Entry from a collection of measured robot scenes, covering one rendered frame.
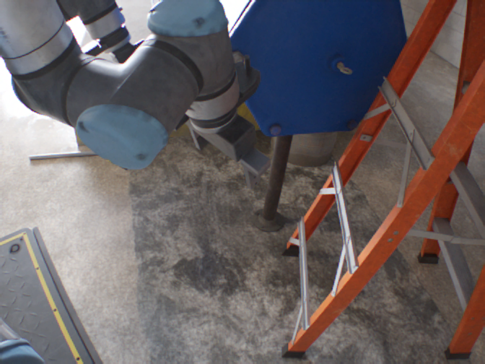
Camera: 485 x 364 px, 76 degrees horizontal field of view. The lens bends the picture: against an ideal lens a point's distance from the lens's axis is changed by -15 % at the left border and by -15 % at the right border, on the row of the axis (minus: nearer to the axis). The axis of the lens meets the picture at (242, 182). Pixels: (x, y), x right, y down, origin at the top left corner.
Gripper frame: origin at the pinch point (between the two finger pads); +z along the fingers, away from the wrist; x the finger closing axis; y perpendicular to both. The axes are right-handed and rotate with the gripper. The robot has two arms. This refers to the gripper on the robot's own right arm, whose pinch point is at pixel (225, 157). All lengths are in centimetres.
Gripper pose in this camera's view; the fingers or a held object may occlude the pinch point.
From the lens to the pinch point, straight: 67.2
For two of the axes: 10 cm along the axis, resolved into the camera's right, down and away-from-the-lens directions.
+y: -6.7, 6.9, -2.8
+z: 1.0, 4.6, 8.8
